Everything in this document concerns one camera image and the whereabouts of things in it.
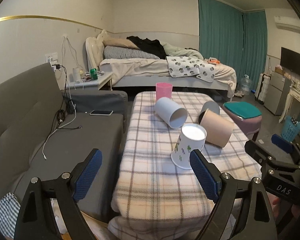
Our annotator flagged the white leaf-print paper cup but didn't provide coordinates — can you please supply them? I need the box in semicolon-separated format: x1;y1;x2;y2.
171;124;207;170

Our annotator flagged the brown kraft paper cup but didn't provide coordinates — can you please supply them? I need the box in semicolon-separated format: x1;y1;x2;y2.
200;109;234;148

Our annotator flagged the grey cup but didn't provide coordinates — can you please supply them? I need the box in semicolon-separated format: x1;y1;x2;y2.
198;101;220;123

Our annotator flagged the pink plastic cup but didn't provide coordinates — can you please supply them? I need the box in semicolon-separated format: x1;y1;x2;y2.
155;82;173;101

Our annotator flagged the right hand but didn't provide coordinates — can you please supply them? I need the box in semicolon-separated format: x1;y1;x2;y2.
271;197;281;212

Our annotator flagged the blue laundry basket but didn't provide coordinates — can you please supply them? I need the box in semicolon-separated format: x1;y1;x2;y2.
281;116;300;142

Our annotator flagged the purple stool teal cushion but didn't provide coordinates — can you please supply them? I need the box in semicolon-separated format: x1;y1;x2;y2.
222;101;262;141

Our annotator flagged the white cabinet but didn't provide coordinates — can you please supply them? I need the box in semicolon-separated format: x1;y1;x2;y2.
255;72;292;116

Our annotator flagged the grey sofa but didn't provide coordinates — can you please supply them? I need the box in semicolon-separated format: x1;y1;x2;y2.
0;64;128;223

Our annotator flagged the water jug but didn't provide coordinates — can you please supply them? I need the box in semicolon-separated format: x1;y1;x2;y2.
239;74;252;95

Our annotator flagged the black television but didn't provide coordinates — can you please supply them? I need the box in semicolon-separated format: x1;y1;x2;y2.
280;47;300;76

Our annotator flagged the plaid blanket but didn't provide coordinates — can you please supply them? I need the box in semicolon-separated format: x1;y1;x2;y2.
108;92;261;239

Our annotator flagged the smartphone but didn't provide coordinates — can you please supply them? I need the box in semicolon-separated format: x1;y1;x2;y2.
89;110;113;116

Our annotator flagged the teal curtain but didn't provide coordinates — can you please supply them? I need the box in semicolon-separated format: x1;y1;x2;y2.
198;0;268;89

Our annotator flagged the patterned white quilt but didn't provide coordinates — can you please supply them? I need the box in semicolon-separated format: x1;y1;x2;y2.
166;56;216;83

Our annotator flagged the air conditioner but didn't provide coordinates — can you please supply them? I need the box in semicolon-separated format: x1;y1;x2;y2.
274;16;300;33

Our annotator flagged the green can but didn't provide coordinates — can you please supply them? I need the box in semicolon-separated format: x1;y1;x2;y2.
90;68;98;80

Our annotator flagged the white bedside table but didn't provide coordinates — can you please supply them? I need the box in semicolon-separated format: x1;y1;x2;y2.
66;72;113;90

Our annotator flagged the black clothing on bed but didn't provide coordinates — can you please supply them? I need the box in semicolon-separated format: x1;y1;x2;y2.
127;36;167;60

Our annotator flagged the bed with beige sheets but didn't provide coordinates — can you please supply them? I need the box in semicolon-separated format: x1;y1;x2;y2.
85;30;237;98

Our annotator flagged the checkered pillow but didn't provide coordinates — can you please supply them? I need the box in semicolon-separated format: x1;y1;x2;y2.
103;46;160;60

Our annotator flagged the white charging cable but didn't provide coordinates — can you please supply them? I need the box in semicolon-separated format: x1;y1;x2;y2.
41;114;78;160

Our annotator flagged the black cable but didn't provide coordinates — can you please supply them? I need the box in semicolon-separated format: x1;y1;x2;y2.
53;64;83;131

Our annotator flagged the wall power socket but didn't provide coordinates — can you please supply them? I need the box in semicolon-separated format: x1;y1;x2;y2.
45;52;58;67

